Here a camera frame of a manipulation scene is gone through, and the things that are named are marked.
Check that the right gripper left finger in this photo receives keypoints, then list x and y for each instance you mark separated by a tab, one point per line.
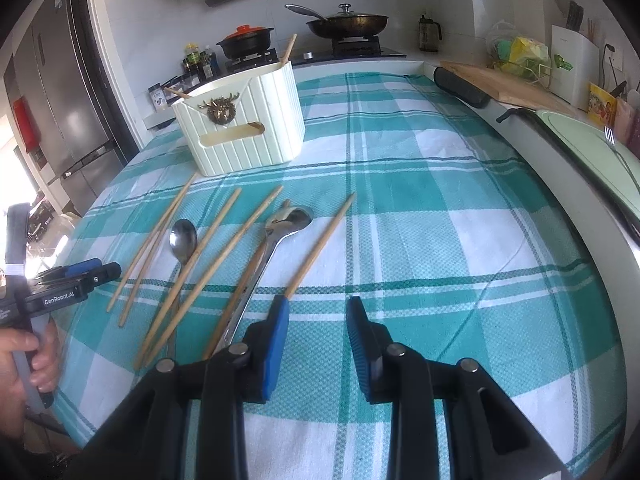
266	341

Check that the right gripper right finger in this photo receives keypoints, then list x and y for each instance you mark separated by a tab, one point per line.
369	341

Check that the large steel spoon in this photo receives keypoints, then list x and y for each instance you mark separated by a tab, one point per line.
298	219

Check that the small steel spoon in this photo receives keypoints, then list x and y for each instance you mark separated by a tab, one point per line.
183	240

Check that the bamboo chopstick under spoon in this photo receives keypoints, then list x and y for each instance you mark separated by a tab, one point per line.
230	318

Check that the teal white checked tablecloth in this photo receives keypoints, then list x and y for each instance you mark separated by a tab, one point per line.
450	240

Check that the stainless steel refrigerator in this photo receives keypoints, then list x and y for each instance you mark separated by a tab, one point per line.
74	129

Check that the cream ribbed utensil holder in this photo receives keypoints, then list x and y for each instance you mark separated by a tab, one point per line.
243	121

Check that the black rolled mat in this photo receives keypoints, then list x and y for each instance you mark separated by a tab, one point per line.
460	88

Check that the sauce bottles cluster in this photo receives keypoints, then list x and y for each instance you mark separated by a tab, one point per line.
201	64

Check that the wooden cutting board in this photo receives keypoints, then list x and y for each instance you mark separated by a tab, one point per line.
509	89

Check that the black gas stove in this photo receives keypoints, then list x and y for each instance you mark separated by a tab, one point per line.
346	50

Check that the black pot with red lid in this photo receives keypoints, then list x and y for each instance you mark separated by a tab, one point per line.
246	41

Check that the light green tray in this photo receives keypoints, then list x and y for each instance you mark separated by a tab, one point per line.
609	165

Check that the glass french press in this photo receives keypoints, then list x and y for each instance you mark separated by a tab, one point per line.
430	34

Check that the dark wok with glass lid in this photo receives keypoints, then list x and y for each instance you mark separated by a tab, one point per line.
342	25

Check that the bag of vegetables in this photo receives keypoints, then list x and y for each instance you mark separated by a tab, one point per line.
521	56

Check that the yellow snack packet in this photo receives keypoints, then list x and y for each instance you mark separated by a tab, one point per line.
601	108

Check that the white knife block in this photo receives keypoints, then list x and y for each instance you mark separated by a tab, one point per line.
574	60

